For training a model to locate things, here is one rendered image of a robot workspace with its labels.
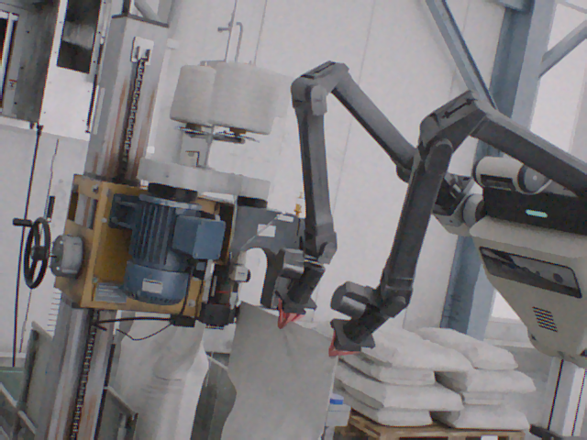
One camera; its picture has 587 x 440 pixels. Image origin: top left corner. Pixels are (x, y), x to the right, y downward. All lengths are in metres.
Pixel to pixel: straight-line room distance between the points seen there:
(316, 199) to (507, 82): 6.34
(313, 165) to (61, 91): 2.55
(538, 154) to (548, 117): 7.22
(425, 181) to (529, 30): 6.54
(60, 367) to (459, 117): 1.23
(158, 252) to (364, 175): 5.55
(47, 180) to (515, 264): 3.32
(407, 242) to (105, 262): 0.82
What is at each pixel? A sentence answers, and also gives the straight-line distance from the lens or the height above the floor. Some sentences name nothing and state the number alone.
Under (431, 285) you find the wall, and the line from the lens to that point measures 8.18.
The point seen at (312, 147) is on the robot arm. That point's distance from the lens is 2.05.
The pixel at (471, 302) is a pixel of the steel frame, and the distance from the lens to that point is 8.07.
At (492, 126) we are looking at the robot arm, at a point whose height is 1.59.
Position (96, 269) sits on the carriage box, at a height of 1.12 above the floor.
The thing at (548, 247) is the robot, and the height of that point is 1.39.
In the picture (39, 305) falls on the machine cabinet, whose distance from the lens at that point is 5.09.
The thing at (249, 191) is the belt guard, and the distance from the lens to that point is 2.30.
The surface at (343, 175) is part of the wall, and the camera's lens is 7.40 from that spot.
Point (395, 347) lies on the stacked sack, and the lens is 5.00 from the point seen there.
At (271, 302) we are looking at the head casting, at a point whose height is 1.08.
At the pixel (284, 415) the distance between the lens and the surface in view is 2.18.
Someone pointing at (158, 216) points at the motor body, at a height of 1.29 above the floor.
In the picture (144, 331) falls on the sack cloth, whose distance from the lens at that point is 2.87.
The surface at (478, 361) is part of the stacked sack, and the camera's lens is 5.53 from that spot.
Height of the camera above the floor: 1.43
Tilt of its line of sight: 3 degrees down
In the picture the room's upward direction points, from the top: 11 degrees clockwise
